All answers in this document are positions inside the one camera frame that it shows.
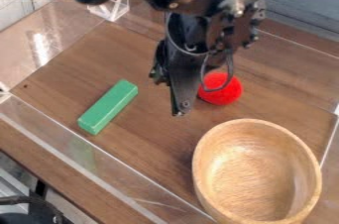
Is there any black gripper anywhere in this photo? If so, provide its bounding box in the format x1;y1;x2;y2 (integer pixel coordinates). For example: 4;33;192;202
147;12;238;118

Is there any green rectangular block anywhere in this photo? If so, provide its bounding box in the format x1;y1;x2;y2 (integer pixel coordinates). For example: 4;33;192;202
77;79;139;135

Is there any brown wooden bowl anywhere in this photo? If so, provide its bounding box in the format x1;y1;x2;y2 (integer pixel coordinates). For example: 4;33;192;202
192;119;322;224

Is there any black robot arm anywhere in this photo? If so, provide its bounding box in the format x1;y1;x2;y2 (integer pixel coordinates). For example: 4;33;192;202
76;0;264;116

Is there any red plush strawberry toy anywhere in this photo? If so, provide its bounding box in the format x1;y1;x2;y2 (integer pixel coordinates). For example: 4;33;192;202
198;72;243;106

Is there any clear acrylic corner bracket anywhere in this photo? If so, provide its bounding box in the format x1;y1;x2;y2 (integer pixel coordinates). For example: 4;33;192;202
87;0;130;22

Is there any clear acrylic front wall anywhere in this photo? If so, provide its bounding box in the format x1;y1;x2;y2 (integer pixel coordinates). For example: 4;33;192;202
0;93;216;224

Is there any black cable at corner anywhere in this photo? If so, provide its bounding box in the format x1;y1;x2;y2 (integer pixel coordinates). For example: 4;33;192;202
0;194;64;224

